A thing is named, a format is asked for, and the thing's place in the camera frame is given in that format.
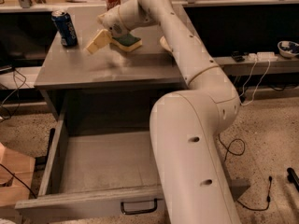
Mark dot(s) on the blue pepsi can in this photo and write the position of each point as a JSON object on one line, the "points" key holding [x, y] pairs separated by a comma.
{"points": [[63, 23]]}

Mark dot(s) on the grey metal cabinet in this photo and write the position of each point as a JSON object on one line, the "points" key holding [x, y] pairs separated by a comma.
{"points": [[110, 83]]}

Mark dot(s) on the white power strip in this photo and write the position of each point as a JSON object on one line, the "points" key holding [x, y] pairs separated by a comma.
{"points": [[263, 56]]}

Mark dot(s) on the blue white patterned bowl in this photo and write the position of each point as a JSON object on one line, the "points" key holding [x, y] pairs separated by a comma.
{"points": [[288, 49]]}

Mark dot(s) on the green yellow sponge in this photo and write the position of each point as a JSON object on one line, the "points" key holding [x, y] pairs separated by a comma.
{"points": [[127, 42]]}

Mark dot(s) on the open grey drawer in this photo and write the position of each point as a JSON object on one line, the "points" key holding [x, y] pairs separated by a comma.
{"points": [[93, 166]]}

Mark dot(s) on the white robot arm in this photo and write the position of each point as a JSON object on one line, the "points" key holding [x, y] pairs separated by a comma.
{"points": [[183, 125]]}

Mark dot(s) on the cardboard box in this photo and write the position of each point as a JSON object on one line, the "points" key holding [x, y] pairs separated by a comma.
{"points": [[16, 174]]}

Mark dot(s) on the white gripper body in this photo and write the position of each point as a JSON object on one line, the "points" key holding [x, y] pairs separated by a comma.
{"points": [[110, 21]]}

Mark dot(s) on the black drawer handle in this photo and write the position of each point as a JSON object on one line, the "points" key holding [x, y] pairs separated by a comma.
{"points": [[139, 207]]}

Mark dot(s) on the black remote on shelf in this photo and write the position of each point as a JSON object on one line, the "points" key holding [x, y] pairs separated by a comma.
{"points": [[237, 56]]}

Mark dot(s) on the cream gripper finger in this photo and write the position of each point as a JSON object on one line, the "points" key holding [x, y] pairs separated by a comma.
{"points": [[102, 38]]}

